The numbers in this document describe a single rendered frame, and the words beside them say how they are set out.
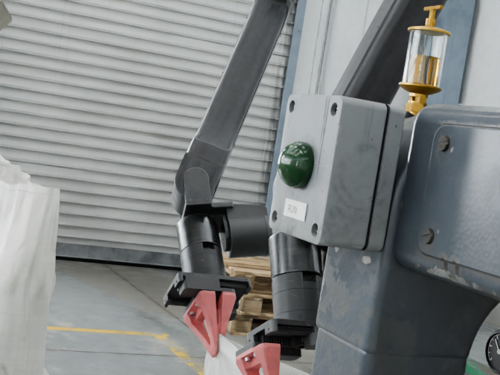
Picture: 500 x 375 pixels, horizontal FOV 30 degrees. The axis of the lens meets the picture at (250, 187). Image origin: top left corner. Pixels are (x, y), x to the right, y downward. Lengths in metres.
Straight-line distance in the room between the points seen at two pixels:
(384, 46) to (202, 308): 0.41
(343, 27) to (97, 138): 2.64
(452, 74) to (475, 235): 8.77
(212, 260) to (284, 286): 0.25
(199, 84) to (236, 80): 7.11
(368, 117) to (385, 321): 0.13
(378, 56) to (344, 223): 0.48
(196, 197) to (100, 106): 6.98
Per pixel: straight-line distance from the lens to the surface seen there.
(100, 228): 8.31
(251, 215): 1.29
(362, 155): 0.56
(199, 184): 1.27
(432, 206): 0.55
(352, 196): 0.56
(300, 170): 0.57
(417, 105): 0.63
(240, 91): 1.36
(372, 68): 1.02
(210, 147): 1.30
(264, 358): 0.95
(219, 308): 1.20
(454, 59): 9.29
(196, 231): 1.25
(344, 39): 9.17
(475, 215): 0.52
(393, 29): 1.03
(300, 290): 0.99
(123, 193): 8.34
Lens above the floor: 1.30
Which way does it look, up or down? 3 degrees down
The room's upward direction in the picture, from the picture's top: 9 degrees clockwise
